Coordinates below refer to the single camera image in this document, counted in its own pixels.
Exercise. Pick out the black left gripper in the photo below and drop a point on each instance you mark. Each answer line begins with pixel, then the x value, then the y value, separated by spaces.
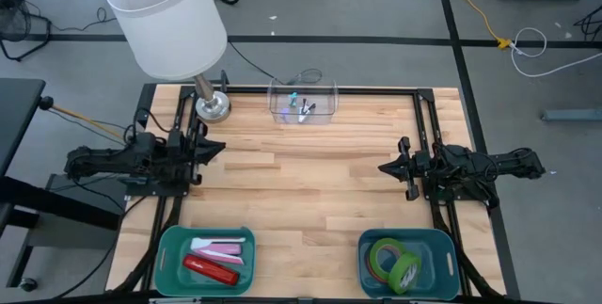
pixel 196 148

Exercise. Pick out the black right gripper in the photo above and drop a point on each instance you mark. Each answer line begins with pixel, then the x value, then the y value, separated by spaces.
pixel 416 170

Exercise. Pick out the green masking tape roll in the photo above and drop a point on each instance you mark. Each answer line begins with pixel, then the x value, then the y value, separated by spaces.
pixel 388 243
pixel 416 260

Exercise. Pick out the teal staple remover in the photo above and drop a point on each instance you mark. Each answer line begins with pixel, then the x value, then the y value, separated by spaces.
pixel 293 99

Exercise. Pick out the pink white stapler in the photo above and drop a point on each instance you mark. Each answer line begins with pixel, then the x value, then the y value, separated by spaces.
pixel 221 249

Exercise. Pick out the red stapler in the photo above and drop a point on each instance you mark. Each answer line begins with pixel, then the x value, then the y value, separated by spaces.
pixel 209 270

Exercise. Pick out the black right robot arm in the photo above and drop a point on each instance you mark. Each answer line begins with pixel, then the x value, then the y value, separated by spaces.
pixel 510 165

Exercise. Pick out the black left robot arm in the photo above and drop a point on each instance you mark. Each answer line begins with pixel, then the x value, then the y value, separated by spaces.
pixel 103 160

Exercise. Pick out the clear plastic bin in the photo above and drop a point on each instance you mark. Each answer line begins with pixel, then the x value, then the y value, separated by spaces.
pixel 324 106

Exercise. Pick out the teal green plastic bin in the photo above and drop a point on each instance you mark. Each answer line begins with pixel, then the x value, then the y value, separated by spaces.
pixel 171 243

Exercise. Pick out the dark blue plastic bin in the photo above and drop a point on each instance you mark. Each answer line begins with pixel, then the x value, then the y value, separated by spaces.
pixel 435 266

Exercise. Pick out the white shade silver table lamp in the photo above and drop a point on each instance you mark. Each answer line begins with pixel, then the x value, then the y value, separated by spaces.
pixel 164 21

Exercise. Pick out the grey table foot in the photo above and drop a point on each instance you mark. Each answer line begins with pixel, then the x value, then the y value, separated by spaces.
pixel 574 115

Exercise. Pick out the black side desk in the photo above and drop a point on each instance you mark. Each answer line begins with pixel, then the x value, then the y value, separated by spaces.
pixel 19 116

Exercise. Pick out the black floor fan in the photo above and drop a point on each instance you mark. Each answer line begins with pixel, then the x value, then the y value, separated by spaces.
pixel 14 17

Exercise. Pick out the black aluminium rig frame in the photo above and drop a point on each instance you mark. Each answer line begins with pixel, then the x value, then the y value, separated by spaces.
pixel 376 91

